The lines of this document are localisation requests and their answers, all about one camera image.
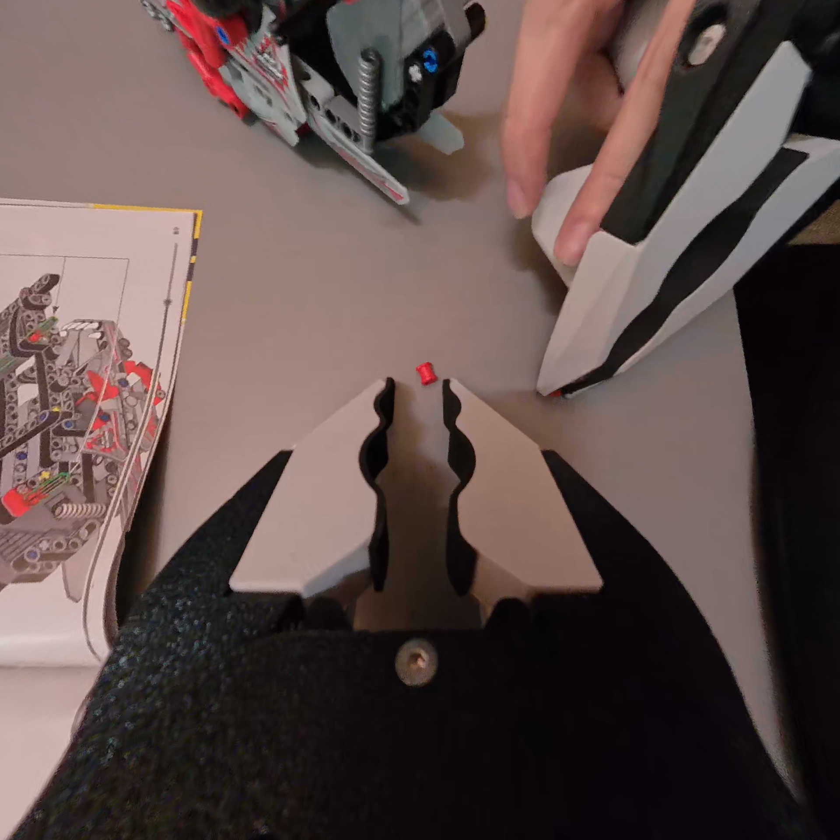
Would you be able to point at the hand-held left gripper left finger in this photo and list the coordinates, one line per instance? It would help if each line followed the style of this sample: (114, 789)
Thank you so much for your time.
(308, 518)

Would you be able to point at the person's right hand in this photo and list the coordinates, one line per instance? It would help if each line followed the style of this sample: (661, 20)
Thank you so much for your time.
(558, 79)

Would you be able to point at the building brick toy vehicle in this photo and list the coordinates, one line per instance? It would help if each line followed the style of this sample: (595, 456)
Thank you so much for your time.
(328, 72)

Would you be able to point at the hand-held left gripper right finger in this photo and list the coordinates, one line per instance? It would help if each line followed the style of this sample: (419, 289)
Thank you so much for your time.
(525, 518)

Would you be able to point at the person's black clothing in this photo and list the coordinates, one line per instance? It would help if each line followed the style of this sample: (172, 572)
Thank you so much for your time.
(800, 525)

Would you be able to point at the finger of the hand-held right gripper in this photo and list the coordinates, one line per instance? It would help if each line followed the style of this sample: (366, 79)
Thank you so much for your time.
(623, 289)
(774, 216)

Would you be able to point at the toy instruction booklet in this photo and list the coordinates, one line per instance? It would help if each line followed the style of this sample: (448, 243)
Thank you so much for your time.
(79, 426)

